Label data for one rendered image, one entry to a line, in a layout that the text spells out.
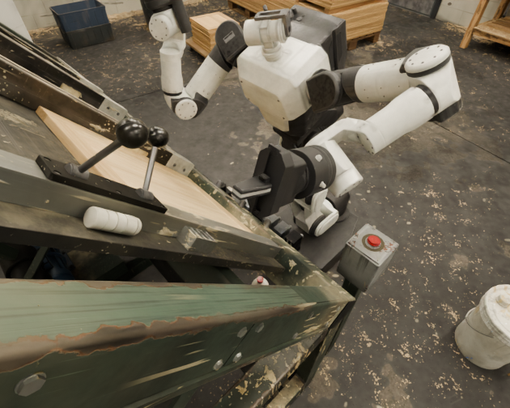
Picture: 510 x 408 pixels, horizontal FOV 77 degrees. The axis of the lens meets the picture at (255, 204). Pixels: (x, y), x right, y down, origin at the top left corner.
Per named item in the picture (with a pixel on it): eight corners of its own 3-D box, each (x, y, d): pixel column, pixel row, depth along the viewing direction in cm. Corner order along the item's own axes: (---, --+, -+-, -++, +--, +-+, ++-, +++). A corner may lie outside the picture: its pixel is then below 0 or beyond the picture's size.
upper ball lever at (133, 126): (84, 193, 43) (158, 143, 39) (57, 184, 40) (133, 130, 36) (82, 169, 45) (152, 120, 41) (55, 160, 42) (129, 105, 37)
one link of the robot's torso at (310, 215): (306, 209, 202) (300, 161, 163) (331, 227, 193) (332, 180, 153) (289, 225, 199) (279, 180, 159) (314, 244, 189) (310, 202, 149)
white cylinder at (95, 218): (88, 232, 41) (135, 240, 48) (100, 214, 41) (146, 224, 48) (78, 219, 43) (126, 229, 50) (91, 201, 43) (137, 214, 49)
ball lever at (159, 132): (159, 206, 53) (176, 130, 55) (142, 200, 50) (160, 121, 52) (142, 204, 55) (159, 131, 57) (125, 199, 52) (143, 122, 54)
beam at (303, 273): (336, 327, 99) (357, 299, 98) (326, 332, 89) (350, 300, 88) (63, 81, 209) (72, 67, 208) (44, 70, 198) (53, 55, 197)
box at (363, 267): (383, 274, 112) (400, 243, 99) (363, 295, 106) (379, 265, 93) (354, 252, 118) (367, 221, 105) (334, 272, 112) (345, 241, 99)
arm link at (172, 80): (156, 53, 106) (161, 107, 119) (163, 65, 100) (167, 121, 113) (188, 52, 110) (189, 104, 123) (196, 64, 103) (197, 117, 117)
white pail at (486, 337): (526, 355, 164) (599, 317, 130) (495, 392, 153) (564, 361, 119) (469, 307, 182) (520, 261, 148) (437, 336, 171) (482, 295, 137)
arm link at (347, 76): (386, 97, 84) (346, 99, 96) (384, 61, 81) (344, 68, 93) (355, 105, 79) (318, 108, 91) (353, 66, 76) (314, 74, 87)
